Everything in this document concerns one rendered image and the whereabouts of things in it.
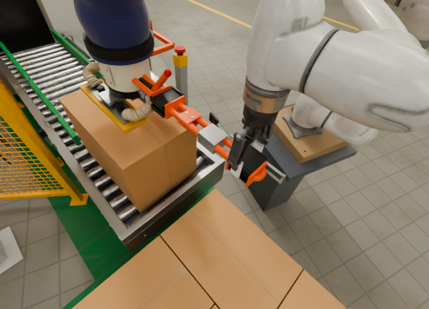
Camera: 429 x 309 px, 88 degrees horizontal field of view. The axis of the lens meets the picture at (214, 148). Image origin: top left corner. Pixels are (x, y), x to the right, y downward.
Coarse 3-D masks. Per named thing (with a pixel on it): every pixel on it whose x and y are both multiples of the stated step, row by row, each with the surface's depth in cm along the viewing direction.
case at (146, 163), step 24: (72, 96) 115; (72, 120) 117; (96, 120) 105; (168, 120) 108; (96, 144) 101; (120, 144) 96; (144, 144) 97; (168, 144) 100; (192, 144) 116; (120, 168) 89; (144, 168) 98; (168, 168) 112; (192, 168) 132; (144, 192) 109
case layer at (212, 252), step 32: (192, 224) 117; (224, 224) 118; (160, 256) 106; (192, 256) 107; (224, 256) 108; (256, 256) 109; (288, 256) 110; (96, 288) 96; (128, 288) 97; (160, 288) 98; (192, 288) 98; (224, 288) 99; (256, 288) 100; (288, 288) 101; (320, 288) 102
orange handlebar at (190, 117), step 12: (156, 36) 104; (156, 48) 96; (168, 48) 98; (180, 108) 75; (192, 108) 73; (180, 120) 71; (192, 120) 70; (204, 120) 71; (228, 144) 66; (264, 168) 61; (252, 180) 60
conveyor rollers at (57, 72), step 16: (48, 48) 224; (64, 48) 226; (32, 64) 201; (48, 64) 203; (64, 64) 205; (80, 64) 212; (48, 80) 192; (64, 80) 193; (80, 80) 194; (32, 96) 175; (48, 96) 175; (48, 112) 164; (64, 112) 164; (112, 192) 127; (112, 208) 123; (128, 208) 120
